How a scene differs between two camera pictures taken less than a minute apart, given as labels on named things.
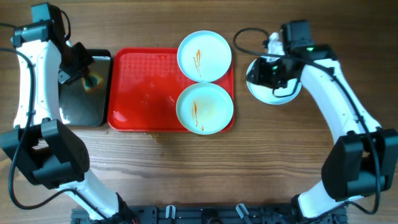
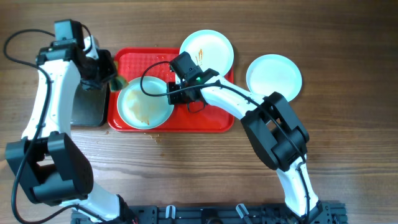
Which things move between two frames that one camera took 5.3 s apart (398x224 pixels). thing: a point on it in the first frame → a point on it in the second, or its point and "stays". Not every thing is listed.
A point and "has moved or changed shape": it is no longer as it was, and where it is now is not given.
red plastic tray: (144, 84) stays
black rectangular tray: (88, 102) stays
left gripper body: (75, 64) → (101, 74)
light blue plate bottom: (204, 108) → (145, 112)
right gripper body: (274, 73) → (179, 98)
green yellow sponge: (91, 81) has moved or changed shape
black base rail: (216, 214) stays
